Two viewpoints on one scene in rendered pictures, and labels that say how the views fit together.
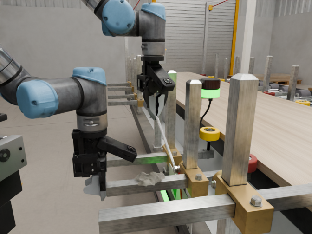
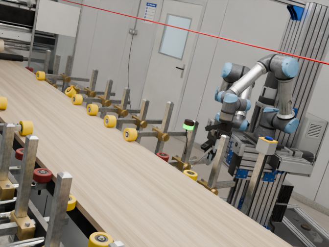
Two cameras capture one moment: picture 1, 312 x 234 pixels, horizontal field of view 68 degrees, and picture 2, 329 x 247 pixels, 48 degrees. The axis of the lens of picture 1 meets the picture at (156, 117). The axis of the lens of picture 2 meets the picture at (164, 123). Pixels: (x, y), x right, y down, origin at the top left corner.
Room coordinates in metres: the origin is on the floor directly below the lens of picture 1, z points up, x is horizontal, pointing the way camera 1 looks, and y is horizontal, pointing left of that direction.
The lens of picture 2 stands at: (2.42, -1.39, 1.63)
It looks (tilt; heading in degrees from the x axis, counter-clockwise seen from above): 14 degrees down; 148
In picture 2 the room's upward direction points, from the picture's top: 14 degrees clockwise
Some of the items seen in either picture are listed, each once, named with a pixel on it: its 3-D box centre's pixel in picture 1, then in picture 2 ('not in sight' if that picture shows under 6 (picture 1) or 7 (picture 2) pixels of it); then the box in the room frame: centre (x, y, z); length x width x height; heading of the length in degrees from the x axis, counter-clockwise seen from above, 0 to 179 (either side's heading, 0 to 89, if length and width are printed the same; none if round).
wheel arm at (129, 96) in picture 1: (132, 96); not in sight; (2.08, 0.22, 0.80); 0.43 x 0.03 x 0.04; 101
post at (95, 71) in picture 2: not in sight; (90, 96); (-0.57, -0.35, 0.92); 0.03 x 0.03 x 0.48; 11
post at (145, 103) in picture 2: not in sight; (139, 131); (0.16, -0.20, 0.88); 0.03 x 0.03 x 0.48; 11
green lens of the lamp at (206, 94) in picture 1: (209, 92); (188, 126); (0.66, -0.15, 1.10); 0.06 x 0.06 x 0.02
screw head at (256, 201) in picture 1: (256, 200); not in sight; (0.34, -0.17, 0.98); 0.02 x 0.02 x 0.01
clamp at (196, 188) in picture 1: (192, 176); (180, 163); (0.63, -0.11, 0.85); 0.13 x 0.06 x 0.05; 11
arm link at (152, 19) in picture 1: (152, 23); (229, 103); (0.78, 0.01, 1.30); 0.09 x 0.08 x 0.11; 97
